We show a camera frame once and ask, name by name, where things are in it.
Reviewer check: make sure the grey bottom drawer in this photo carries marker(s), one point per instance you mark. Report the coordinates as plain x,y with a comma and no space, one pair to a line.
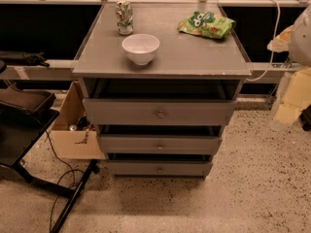
149,168

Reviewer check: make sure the grey drawer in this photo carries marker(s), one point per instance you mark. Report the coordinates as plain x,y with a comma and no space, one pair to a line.
159,144
158,112
149,168

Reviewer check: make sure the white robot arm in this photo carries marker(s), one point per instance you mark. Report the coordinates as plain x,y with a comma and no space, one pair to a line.
300,40

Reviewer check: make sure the grey drawer cabinet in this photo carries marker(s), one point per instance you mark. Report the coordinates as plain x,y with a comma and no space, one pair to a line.
186,68

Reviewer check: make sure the grey top drawer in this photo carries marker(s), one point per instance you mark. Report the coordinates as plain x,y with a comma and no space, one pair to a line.
158,112

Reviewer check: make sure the grey middle drawer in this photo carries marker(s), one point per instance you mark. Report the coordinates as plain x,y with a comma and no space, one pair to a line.
159,144

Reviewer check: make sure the white bowl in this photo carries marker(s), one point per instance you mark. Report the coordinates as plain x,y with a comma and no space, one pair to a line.
141,49

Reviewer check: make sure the cardboard box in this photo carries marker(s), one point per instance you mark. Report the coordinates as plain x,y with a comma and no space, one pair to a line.
68,141

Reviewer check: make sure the green chip bag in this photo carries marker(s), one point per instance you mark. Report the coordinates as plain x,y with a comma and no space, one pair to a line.
206,25

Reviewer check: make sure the green white soda can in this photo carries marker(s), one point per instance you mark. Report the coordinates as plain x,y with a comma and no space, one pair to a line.
124,17

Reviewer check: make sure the black tray on stand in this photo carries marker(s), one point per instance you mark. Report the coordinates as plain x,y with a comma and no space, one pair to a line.
19,102

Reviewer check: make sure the black stand frame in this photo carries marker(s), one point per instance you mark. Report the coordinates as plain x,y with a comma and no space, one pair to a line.
16,140

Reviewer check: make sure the black object on rail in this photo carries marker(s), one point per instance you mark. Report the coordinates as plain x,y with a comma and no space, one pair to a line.
23,58

